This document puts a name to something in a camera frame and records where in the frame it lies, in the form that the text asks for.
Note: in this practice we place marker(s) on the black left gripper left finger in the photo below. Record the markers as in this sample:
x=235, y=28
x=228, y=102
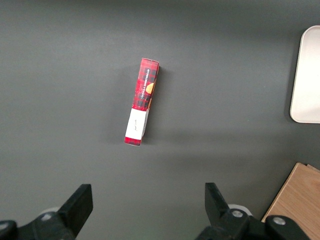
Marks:
x=72, y=215

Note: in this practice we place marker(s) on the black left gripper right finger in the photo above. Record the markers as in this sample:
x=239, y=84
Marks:
x=225, y=222

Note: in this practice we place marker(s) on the light wooden drawer cabinet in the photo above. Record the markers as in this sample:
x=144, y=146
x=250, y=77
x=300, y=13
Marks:
x=297, y=200

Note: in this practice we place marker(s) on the red plaid cookie box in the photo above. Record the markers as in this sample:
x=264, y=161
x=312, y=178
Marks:
x=143, y=100

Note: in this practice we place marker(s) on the beige plastic tray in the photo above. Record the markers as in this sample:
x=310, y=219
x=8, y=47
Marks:
x=310, y=75

